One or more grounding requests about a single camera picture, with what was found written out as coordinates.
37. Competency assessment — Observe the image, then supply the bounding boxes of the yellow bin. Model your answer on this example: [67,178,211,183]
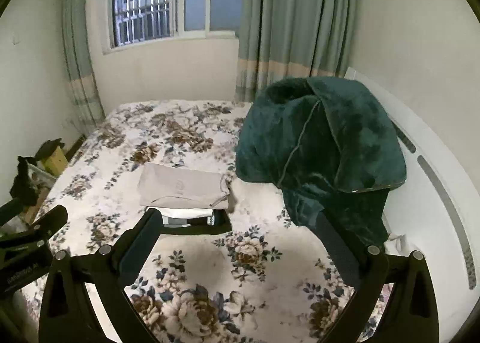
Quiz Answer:
[41,147,68,177]

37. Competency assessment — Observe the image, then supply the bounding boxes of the cardboard box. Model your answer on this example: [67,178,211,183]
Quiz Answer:
[19,188,50,225]

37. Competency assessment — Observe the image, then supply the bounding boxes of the right green curtain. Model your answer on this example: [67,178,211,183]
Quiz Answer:
[235,0,356,102]

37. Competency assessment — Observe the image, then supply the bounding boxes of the white bed headboard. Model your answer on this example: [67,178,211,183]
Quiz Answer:
[346,68,479,342]

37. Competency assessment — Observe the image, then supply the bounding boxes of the striped folded garment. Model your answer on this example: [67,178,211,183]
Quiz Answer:
[162,215,216,228]

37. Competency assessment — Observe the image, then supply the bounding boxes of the green curtain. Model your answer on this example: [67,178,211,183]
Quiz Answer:
[235,0,356,102]
[61,0,105,135]

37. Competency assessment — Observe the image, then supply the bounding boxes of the black clothes pile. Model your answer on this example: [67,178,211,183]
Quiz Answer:
[10,138,64,207]

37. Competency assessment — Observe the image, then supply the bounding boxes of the left green curtain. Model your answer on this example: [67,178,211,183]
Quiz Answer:
[61,0,105,135]

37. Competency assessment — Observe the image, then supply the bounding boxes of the white folded garment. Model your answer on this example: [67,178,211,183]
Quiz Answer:
[153,207,213,218]

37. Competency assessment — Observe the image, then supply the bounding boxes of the dark green plush blanket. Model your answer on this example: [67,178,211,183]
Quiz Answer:
[235,77,407,246]

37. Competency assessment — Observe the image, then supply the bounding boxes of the floral bed sheet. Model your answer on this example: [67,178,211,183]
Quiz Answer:
[10,99,395,343]

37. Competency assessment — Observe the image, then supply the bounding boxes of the beige long sleeve shirt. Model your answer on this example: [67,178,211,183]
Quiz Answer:
[137,163,230,210]

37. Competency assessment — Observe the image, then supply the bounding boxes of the white cloth by headboard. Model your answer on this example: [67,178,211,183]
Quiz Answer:
[382,215,408,256]

